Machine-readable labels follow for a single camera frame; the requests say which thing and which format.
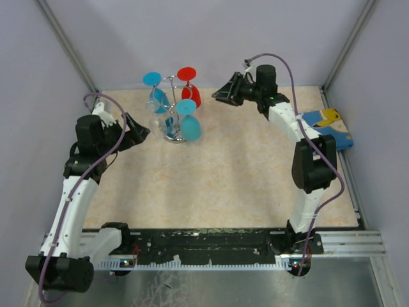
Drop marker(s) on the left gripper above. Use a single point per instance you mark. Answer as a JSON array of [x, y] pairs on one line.
[[135, 135]]

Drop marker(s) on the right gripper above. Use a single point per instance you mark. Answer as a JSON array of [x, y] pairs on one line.
[[229, 93]]

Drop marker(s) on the red wine glass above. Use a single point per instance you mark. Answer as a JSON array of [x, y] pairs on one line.
[[190, 91]]

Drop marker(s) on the teal wine glass front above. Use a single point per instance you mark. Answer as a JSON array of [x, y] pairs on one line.
[[189, 125]]

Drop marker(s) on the blue pikachu cloth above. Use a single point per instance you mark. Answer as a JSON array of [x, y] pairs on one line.
[[329, 121]]

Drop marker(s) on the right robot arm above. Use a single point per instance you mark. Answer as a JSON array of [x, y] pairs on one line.
[[314, 160]]

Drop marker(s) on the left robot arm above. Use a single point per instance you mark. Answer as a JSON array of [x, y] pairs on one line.
[[62, 263]]

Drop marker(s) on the chrome wine glass rack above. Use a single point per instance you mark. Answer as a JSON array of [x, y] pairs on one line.
[[172, 119]]

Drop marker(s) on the blue wine glass back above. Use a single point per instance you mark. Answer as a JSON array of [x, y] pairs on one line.
[[154, 79]]

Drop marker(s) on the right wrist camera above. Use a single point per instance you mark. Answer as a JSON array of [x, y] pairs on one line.
[[249, 67]]

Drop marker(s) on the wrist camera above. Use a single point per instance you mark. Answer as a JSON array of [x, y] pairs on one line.
[[101, 108], [249, 67]]

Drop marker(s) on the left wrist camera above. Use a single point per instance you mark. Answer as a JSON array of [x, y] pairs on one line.
[[101, 108]]

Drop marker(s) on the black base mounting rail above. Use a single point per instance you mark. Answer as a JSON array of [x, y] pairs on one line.
[[217, 246]]

